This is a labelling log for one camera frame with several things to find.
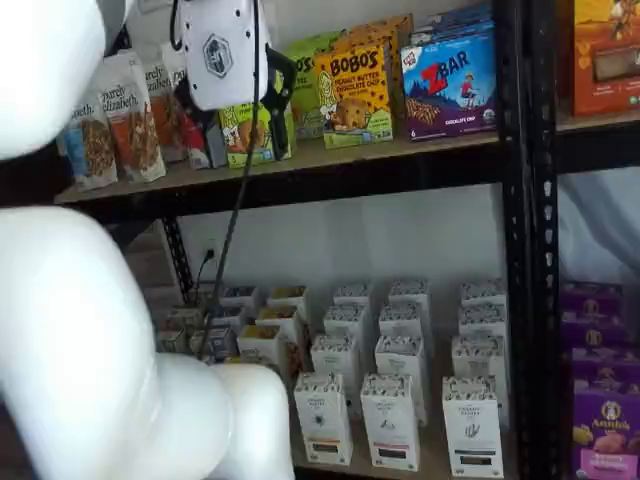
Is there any white tea box pink strip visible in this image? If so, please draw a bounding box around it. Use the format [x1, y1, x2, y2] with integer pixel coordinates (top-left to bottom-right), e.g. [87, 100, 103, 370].
[374, 333, 432, 426]
[388, 279, 432, 307]
[378, 302, 434, 341]
[359, 373, 421, 471]

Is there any white tea box black strip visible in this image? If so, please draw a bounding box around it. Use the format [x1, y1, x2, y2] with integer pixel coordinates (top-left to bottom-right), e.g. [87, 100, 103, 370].
[460, 280, 507, 309]
[458, 303, 508, 340]
[441, 375, 505, 479]
[451, 334, 510, 416]

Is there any white yellow purely elizabeth box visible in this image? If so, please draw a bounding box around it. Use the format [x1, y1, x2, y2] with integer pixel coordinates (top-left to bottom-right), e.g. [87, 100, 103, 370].
[267, 285, 310, 311]
[237, 324, 301, 374]
[254, 305, 306, 334]

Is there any black metal shelving rack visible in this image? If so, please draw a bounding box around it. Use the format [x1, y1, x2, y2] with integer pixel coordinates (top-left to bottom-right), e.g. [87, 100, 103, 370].
[53, 0, 532, 480]
[524, 0, 640, 480]

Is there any orange snack box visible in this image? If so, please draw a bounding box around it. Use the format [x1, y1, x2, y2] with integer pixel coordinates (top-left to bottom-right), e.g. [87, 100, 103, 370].
[558, 0, 640, 118]

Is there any granola bag red label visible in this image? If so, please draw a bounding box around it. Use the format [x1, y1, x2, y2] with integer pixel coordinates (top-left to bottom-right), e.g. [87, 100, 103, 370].
[159, 42, 214, 170]

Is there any white plastic sheet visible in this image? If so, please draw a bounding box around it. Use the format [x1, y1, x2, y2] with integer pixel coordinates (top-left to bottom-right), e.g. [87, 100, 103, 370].
[557, 167, 640, 289]

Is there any granola bag blue label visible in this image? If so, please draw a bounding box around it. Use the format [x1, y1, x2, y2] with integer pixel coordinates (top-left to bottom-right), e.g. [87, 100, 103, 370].
[57, 84, 119, 192]

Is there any purple Annie's snack box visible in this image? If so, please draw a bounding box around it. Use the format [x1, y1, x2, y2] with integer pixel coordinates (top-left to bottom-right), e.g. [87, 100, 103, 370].
[572, 387, 640, 480]
[569, 349, 640, 396]
[559, 282, 626, 326]
[560, 319, 632, 357]

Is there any blue Flax Plus oatmeal box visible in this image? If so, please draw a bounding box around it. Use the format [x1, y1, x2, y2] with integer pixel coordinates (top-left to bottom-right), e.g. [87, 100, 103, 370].
[219, 285, 260, 309]
[207, 305, 246, 329]
[189, 327, 239, 362]

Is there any purple blue ZBar box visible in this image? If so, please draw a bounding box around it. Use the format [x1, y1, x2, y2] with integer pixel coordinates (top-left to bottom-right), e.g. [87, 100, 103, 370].
[410, 19, 496, 47]
[399, 24, 499, 143]
[424, 3, 494, 26]

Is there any green Bobo's apple pie box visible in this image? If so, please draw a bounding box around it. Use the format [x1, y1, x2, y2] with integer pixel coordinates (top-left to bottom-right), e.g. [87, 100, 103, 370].
[287, 30, 349, 55]
[282, 42, 326, 141]
[218, 102, 297, 170]

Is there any granola bag orange label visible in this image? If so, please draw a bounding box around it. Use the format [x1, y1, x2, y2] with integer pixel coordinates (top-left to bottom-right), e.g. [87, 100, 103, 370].
[94, 49, 167, 184]
[132, 44, 189, 164]

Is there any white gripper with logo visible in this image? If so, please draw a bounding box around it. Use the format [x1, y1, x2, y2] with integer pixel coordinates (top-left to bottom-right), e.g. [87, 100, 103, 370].
[172, 0, 298, 170]

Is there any dark brown furniture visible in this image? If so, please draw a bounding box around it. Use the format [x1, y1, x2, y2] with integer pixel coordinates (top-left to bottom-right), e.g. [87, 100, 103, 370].
[0, 157, 66, 211]

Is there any long black cable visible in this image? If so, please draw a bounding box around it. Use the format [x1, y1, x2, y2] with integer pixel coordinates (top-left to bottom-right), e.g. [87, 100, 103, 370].
[197, 0, 266, 362]

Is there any yellow Bobo's peanut butter box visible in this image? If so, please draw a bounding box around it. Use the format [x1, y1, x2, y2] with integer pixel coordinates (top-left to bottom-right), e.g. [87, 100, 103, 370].
[313, 43, 395, 150]
[329, 23, 402, 137]
[349, 13, 414, 51]

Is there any black power plug cord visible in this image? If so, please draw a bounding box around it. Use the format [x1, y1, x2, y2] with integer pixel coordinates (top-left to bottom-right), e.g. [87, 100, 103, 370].
[196, 249, 216, 301]

